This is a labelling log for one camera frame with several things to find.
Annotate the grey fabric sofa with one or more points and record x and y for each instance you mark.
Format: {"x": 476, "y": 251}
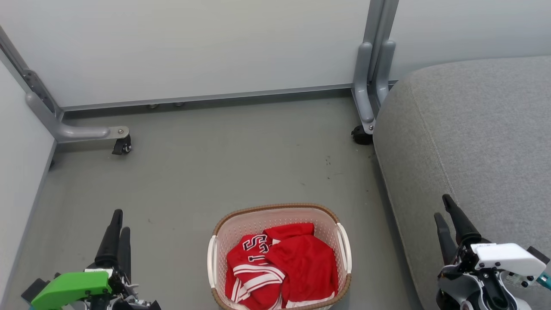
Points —
{"x": 473, "y": 142}

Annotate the black caster wheel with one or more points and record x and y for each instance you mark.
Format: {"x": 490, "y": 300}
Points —
{"x": 122, "y": 146}
{"x": 360, "y": 135}

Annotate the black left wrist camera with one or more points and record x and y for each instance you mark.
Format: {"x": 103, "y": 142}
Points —
{"x": 34, "y": 290}

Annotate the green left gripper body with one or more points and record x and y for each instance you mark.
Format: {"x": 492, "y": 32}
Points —
{"x": 71, "y": 289}

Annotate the grey side partition bottom rail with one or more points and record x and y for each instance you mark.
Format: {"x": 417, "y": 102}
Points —
{"x": 36, "y": 198}

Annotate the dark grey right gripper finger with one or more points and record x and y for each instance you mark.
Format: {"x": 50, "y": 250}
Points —
{"x": 447, "y": 243}
{"x": 462, "y": 226}

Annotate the red garment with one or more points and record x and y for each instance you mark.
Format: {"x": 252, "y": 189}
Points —
{"x": 305, "y": 262}

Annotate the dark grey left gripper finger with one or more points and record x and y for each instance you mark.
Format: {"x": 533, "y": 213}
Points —
{"x": 111, "y": 241}
{"x": 125, "y": 254}

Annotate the long grey partition bottom rail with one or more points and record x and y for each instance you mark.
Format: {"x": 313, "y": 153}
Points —
{"x": 206, "y": 97}

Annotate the white laundry basket brown rim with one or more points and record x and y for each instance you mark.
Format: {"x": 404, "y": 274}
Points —
{"x": 252, "y": 221}

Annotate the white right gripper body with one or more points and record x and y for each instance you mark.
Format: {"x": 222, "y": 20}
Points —
{"x": 503, "y": 258}

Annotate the grey partition leg double post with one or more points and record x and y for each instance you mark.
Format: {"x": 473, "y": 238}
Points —
{"x": 366, "y": 86}

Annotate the grey partition leg flat foot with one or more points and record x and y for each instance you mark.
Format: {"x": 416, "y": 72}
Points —
{"x": 73, "y": 131}

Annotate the red and white jersey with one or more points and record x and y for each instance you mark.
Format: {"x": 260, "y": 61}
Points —
{"x": 254, "y": 275}

